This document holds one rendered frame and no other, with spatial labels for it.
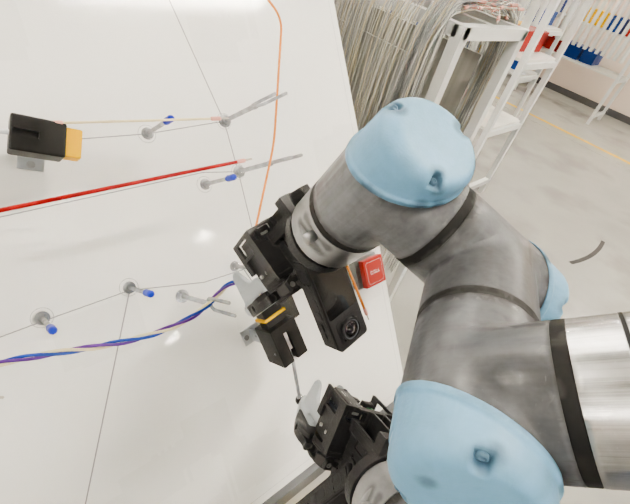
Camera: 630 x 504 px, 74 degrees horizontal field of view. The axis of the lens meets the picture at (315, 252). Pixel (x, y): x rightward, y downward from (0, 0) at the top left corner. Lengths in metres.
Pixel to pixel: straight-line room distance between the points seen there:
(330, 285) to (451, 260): 0.16
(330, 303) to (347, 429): 0.15
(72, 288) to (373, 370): 0.53
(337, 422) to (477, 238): 0.28
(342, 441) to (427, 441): 0.32
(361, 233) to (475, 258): 0.08
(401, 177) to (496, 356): 0.11
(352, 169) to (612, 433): 0.19
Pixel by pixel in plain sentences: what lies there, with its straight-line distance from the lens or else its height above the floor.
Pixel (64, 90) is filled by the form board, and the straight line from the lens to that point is 0.57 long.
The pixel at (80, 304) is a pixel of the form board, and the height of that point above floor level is 1.17.
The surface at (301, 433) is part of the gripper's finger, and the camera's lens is 0.55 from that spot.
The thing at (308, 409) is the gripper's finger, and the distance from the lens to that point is 0.59.
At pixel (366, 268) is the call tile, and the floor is 1.12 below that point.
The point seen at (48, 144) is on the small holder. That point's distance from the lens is 0.48.
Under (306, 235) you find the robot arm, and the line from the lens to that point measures 0.34.
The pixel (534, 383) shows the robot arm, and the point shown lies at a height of 1.45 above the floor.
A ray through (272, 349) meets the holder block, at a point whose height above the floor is 1.12.
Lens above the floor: 1.58
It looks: 39 degrees down
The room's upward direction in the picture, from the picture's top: 17 degrees clockwise
